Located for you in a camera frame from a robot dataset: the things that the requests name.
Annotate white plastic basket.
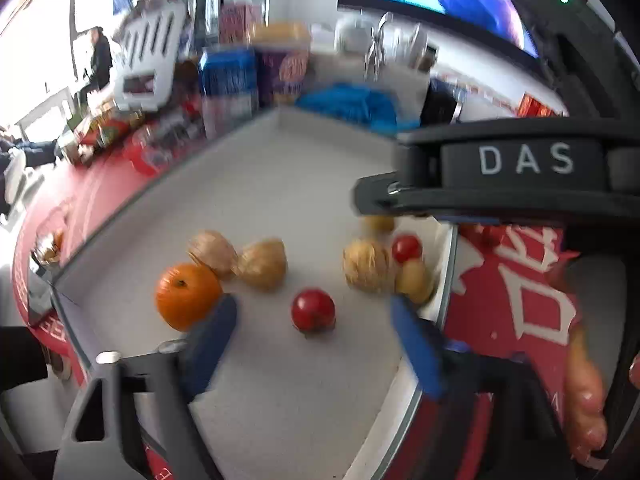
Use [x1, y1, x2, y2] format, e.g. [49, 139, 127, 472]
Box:
[114, 1, 186, 112]

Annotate white shallow tray box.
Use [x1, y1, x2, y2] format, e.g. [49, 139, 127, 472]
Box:
[49, 106, 459, 480]

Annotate dried brown husk fruit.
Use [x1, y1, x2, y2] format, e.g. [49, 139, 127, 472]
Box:
[342, 238, 390, 292]

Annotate person in black sitting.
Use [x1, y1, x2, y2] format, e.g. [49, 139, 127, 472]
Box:
[77, 26, 113, 108]

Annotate red cherry tomato by edge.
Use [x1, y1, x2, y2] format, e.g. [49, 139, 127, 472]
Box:
[390, 234, 423, 264]

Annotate small brown round fruit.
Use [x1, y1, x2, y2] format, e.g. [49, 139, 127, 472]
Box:
[395, 259, 435, 306]

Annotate red cherry tomato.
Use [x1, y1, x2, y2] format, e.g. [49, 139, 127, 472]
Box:
[390, 234, 423, 264]
[291, 288, 336, 334]

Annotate blue wet wipes canister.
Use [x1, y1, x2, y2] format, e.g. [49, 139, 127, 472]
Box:
[198, 47, 258, 140]

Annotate person's right hand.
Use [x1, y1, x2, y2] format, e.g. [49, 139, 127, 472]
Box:
[563, 324, 608, 466]

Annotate purple instant noodle cup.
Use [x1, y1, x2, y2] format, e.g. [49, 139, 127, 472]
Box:
[246, 22, 311, 108]

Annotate orange mandarin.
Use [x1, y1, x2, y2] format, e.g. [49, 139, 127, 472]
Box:
[155, 263, 224, 332]

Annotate red round table mat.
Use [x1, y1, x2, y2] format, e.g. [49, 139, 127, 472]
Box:
[12, 159, 582, 480]

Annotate blue rubber gloves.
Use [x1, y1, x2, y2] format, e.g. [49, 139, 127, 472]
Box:
[295, 82, 420, 138]

